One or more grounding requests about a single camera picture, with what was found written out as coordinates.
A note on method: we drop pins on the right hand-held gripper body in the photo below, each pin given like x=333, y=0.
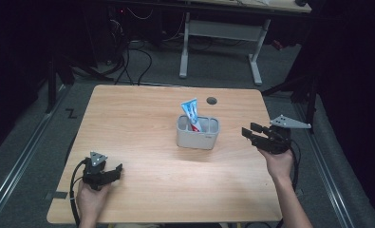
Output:
x=278, y=141

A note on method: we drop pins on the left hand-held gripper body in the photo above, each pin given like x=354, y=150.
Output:
x=95, y=169

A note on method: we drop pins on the grey plastic holder box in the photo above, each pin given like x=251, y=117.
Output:
x=197, y=137

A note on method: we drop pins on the blue and red toothpaste tube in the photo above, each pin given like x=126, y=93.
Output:
x=192, y=114

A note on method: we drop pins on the person's right hand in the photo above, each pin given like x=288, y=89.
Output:
x=278, y=164

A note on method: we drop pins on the person's left hand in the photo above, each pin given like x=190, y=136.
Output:
x=91, y=201

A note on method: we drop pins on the black metal stand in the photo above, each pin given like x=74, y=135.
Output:
x=311, y=104
x=51, y=85

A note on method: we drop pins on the black tape floor mark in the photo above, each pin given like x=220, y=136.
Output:
x=71, y=113

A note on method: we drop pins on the desk with white legs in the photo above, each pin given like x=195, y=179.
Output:
x=221, y=30

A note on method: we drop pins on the metal floor rail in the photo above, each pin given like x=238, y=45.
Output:
x=330, y=180
x=14, y=177

